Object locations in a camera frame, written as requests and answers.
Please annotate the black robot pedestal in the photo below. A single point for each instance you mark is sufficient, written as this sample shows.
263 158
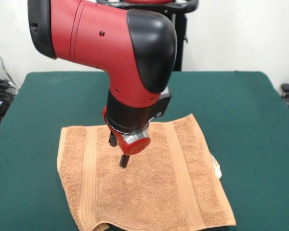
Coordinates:
180 36

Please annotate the orange terry towel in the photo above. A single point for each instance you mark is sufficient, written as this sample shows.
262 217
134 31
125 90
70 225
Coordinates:
147 187

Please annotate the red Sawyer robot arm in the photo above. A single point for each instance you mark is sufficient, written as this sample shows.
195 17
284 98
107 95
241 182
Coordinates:
110 48

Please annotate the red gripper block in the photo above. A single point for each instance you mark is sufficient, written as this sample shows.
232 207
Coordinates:
135 146

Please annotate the dark green table cloth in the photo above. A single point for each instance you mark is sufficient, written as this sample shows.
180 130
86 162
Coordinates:
243 120

